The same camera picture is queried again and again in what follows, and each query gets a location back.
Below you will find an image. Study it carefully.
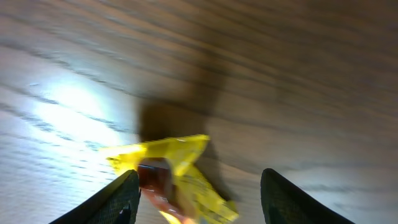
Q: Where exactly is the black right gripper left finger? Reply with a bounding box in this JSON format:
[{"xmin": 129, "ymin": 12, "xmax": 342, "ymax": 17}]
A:
[{"xmin": 50, "ymin": 170, "xmax": 141, "ymax": 224}]

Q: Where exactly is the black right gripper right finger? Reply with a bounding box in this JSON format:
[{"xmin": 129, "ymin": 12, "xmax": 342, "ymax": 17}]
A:
[{"xmin": 261, "ymin": 168, "xmax": 353, "ymax": 224}]

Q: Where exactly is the yellow snack packet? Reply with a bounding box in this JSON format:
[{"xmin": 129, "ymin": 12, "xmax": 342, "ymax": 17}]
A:
[{"xmin": 100, "ymin": 134, "xmax": 239, "ymax": 224}]

